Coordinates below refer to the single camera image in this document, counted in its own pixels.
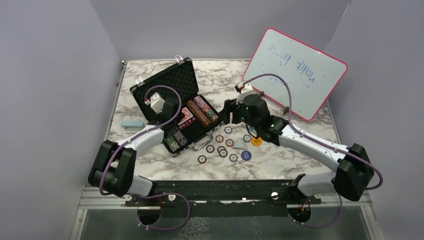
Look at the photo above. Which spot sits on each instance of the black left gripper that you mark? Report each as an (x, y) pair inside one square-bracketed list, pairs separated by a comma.
[(156, 115)]

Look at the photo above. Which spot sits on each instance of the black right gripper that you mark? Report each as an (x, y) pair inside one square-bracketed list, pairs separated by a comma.
[(230, 106)]

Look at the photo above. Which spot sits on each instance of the red playing card deck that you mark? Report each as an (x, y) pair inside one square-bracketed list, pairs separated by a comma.
[(187, 115)]

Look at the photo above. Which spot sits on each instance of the clear triangular all-in button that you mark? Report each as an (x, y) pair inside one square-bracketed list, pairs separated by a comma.
[(240, 145)]

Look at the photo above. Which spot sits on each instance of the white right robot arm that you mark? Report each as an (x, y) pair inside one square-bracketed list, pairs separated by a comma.
[(350, 167)]

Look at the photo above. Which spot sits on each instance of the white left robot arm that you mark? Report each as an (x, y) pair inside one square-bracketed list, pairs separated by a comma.
[(114, 165)]

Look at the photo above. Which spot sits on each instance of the black aluminium poker case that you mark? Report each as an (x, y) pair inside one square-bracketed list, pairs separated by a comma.
[(174, 93)]

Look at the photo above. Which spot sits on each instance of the brown orange chip stack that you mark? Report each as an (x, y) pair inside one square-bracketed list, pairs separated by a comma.
[(204, 120)]

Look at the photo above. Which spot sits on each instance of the red dice row in case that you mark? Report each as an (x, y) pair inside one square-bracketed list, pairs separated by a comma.
[(186, 124)]

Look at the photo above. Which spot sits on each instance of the loose brown poker chip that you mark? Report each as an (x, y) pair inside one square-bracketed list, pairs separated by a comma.
[(221, 148), (223, 153), (229, 143), (202, 159), (219, 138), (210, 148)]

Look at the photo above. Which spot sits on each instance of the orange blue chip stack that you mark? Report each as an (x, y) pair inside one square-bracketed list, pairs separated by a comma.
[(180, 138)]

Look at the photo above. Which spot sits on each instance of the green chip stack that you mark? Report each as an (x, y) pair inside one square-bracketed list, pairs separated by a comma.
[(172, 144)]

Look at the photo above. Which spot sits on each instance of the orange dealer button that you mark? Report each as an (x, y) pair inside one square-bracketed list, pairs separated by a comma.
[(256, 141)]

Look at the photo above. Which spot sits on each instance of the blue dealer button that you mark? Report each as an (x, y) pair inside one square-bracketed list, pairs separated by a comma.
[(246, 155)]

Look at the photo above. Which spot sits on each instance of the light blue eraser case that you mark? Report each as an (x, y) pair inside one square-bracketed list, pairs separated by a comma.
[(132, 124)]

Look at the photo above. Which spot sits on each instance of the whiteboard stand foot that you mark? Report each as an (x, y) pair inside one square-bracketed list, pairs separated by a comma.
[(286, 110)]

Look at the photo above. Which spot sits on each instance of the pink framed whiteboard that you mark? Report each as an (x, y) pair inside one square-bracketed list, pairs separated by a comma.
[(289, 69)]

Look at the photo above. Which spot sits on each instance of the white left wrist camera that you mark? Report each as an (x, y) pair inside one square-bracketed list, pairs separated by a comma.
[(156, 102)]

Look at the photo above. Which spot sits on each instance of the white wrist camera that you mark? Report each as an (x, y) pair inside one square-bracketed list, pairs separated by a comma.
[(156, 102), (244, 90)]

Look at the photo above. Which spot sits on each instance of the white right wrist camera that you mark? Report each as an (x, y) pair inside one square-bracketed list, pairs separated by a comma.
[(244, 90)]

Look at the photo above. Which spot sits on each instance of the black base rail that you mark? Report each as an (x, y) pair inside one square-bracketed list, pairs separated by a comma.
[(221, 198)]

